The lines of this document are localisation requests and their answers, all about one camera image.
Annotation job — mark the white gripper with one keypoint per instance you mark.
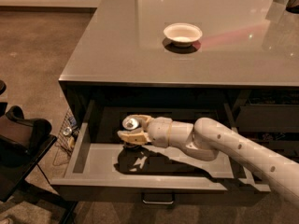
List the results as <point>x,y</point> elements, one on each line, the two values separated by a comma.
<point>159,129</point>

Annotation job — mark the blue pepsi can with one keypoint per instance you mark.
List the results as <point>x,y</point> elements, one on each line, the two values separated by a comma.
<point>133,132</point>

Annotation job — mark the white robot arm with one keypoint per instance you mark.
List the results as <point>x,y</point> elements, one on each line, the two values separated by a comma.
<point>205,138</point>

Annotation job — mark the grey open top drawer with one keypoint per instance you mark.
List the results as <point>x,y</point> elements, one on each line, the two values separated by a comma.
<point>103,169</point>

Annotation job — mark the grey cabinet counter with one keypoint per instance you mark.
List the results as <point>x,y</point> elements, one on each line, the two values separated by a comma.
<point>124,58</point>

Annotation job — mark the white bowl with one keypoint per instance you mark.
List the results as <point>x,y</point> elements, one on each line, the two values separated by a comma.
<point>182,34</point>

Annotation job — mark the black chair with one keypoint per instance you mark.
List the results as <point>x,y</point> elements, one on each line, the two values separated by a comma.
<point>23,143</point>

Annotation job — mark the dark lower side drawers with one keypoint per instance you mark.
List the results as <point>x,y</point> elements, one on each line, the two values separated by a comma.
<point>270,118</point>

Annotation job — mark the metal drawer handle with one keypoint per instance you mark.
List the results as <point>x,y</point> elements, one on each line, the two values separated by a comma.
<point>158,198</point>

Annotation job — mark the wire mesh basket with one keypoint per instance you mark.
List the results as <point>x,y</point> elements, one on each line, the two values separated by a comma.
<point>68,133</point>

